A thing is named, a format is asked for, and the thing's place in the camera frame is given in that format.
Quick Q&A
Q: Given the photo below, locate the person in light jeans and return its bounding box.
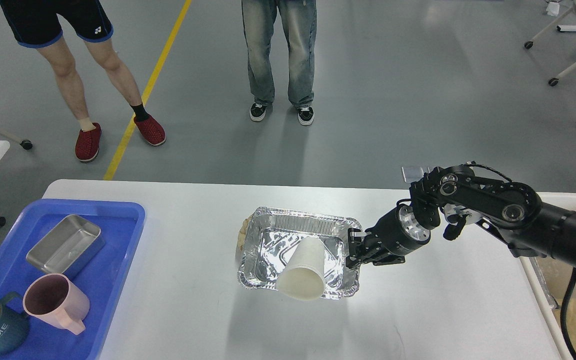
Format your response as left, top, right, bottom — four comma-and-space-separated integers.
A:
241, 0, 318, 126

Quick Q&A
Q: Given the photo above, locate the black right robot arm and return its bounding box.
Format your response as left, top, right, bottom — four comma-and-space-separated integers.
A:
345, 161, 576, 360

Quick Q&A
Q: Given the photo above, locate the aluminium foil tray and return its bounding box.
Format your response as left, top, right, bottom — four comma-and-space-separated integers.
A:
237, 206, 362, 300

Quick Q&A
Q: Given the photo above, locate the white paper cup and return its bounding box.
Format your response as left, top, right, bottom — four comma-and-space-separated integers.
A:
275, 237, 326, 301

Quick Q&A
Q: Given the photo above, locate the pink mug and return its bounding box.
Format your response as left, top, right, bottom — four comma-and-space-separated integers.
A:
22, 273, 90, 335

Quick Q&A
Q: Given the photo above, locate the square stainless steel tray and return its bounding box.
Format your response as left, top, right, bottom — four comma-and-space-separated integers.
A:
25, 214, 106, 280

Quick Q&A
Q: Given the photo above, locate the person in black shorts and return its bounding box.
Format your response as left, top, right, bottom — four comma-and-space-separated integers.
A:
0, 0, 167, 163

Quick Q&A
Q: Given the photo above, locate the foil tray in bin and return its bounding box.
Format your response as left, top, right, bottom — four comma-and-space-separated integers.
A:
528, 257, 560, 310

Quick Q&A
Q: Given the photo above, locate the beige plastic bin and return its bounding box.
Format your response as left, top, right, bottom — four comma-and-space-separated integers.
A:
520, 192, 576, 360

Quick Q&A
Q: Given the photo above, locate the white chair base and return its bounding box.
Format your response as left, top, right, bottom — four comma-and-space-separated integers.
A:
524, 0, 576, 125

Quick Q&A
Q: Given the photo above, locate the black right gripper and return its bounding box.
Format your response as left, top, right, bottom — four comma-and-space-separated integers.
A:
345, 203, 431, 269

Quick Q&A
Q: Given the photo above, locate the blue plastic bin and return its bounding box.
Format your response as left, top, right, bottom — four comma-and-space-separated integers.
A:
0, 198, 146, 360

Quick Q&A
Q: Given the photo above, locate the clear floor plate left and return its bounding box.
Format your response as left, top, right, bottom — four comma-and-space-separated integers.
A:
401, 166, 428, 183

